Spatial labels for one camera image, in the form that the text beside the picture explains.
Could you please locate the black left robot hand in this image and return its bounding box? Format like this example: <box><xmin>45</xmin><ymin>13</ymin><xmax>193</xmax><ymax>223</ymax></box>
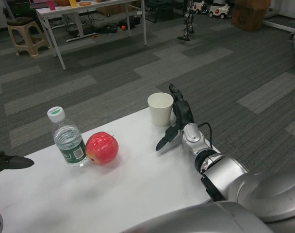
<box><xmin>0</xmin><ymin>150</ymin><xmax>34</xmax><ymax>173</ymax></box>

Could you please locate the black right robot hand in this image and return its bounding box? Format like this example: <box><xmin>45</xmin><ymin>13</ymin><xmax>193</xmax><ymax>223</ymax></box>
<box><xmin>155</xmin><ymin>83</ymin><xmax>195</xmax><ymax>152</ymax></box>

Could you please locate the white paper cup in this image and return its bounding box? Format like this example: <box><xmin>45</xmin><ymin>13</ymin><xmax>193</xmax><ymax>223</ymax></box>
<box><xmin>147</xmin><ymin>92</ymin><xmax>174</xmax><ymax>126</ymax></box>

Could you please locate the clear water bottle green label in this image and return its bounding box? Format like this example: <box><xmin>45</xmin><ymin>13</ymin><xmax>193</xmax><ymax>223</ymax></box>
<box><xmin>47</xmin><ymin>106</ymin><xmax>89</xmax><ymax>168</ymax></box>

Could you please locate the red apple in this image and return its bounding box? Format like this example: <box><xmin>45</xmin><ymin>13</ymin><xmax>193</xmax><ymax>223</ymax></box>
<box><xmin>85</xmin><ymin>131</ymin><xmax>119</xmax><ymax>166</ymax></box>

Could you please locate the small black silver humanoid robot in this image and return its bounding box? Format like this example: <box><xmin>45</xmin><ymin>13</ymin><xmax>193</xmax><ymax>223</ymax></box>
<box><xmin>178</xmin><ymin>0</ymin><xmax>197</xmax><ymax>41</ymax></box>

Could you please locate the black metal rack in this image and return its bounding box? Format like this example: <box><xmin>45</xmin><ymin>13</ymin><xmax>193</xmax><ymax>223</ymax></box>
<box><xmin>146</xmin><ymin>0</ymin><xmax>184</xmax><ymax>24</ymax></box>

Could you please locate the black case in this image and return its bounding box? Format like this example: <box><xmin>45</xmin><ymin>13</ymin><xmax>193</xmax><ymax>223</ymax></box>
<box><xmin>118</xmin><ymin>17</ymin><xmax>140</xmax><ymax>28</ymax></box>

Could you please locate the silver robot chest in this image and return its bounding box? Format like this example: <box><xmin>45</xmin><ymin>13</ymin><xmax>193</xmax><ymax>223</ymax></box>
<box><xmin>122</xmin><ymin>201</ymin><xmax>274</xmax><ymax>233</ymax></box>

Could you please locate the small white toy car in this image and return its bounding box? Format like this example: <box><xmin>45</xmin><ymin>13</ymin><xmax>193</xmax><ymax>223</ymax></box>
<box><xmin>192</xmin><ymin>0</ymin><xmax>209</xmax><ymax>15</ymax></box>

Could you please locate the large white toy car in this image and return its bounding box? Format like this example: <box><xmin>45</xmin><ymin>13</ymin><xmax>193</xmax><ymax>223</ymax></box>
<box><xmin>209</xmin><ymin>2</ymin><xmax>230</xmax><ymax>19</ymax></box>

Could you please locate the brown cardboard box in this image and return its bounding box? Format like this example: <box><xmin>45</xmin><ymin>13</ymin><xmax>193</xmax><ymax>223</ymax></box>
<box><xmin>231</xmin><ymin>0</ymin><xmax>272</xmax><ymax>32</ymax></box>

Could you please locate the beige plastic stool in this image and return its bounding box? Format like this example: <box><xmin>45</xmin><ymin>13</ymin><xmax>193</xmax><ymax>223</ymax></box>
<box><xmin>6</xmin><ymin>17</ymin><xmax>49</xmax><ymax>58</ymax></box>

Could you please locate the white metal-legged table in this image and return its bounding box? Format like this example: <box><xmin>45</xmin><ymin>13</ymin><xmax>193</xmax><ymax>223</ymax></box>
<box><xmin>35</xmin><ymin>0</ymin><xmax>148</xmax><ymax>71</ymax></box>

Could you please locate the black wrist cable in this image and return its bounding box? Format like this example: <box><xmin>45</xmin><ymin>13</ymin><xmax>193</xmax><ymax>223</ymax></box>
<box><xmin>198</xmin><ymin>122</ymin><xmax>213</xmax><ymax>149</ymax></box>

